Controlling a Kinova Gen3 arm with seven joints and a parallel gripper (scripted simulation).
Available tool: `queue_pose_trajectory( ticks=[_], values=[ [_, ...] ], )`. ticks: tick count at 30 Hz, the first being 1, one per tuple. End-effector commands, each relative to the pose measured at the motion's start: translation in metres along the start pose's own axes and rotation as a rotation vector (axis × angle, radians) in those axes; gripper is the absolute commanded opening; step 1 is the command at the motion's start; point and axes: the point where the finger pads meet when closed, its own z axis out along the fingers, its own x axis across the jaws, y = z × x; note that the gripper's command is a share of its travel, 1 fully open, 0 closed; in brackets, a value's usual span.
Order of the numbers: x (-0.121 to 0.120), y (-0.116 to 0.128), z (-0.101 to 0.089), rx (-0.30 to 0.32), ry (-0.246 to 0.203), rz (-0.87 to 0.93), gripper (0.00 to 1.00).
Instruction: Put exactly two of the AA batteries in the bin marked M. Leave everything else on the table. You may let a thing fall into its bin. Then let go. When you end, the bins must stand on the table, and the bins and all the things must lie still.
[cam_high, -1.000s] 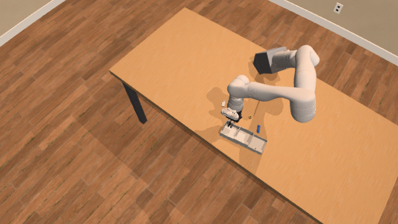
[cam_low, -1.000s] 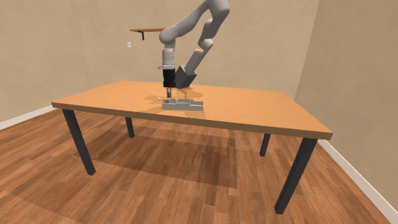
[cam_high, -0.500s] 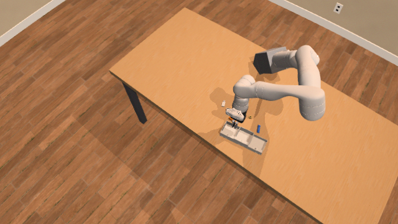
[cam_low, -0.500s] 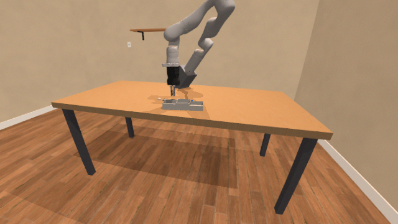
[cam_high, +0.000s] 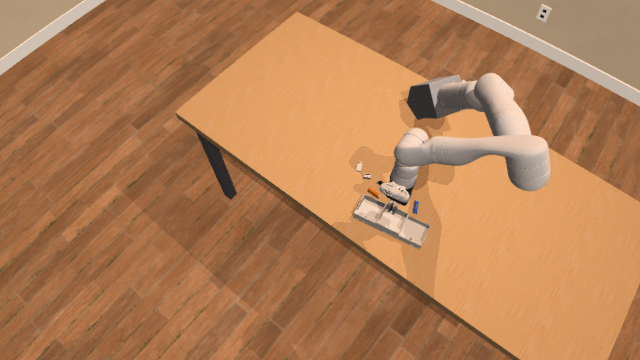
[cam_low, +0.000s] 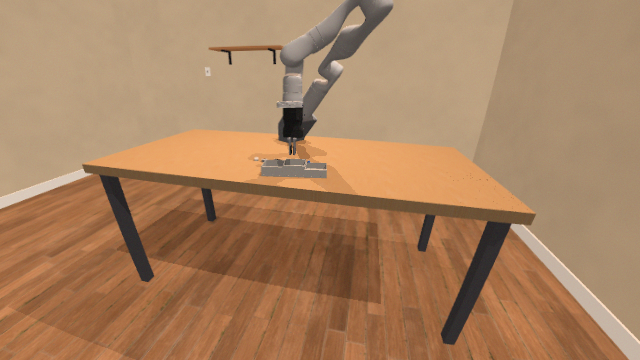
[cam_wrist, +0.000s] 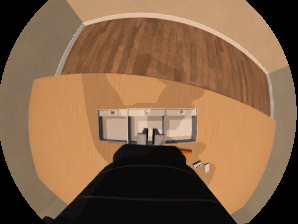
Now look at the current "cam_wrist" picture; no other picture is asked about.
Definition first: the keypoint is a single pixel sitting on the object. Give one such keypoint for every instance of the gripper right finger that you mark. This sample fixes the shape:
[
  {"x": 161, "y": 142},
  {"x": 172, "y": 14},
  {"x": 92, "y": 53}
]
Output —
[{"x": 157, "y": 138}]

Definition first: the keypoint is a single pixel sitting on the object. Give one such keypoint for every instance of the beige three-compartment tray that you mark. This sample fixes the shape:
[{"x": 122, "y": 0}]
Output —
[{"x": 118, "y": 125}]

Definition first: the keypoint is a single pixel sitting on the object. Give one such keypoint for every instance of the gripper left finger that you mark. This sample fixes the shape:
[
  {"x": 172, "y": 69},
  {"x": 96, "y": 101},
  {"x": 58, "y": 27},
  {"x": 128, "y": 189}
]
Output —
[{"x": 142, "y": 138}]

